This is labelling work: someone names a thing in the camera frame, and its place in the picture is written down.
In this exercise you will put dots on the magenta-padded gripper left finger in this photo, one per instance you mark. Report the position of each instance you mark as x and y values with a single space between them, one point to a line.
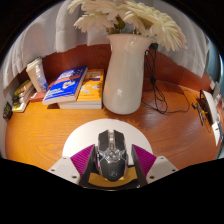
66 166

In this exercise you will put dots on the red-brown book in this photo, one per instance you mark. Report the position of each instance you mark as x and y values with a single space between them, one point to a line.
38 96

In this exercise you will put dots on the blue book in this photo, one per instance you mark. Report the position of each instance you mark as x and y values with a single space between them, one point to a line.
65 85

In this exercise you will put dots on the white ceramic vase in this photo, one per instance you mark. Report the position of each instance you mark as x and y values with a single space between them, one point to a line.
126 76

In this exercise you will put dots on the beige tumbler with lid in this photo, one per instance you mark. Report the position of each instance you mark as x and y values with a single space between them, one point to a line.
32 71

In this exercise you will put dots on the white yellow book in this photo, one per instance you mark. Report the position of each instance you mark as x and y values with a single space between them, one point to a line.
22 106

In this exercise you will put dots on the white flat box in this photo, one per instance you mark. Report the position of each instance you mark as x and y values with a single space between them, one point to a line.
210 106

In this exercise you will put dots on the orange book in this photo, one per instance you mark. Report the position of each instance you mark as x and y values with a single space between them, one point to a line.
91 88

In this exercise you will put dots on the white curtain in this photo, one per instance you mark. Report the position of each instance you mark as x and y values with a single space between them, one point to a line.
43 30

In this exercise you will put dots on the grey black computer mouse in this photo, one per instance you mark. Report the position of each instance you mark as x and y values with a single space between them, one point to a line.
112 156

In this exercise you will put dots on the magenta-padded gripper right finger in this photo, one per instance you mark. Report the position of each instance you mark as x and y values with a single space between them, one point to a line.
160 166

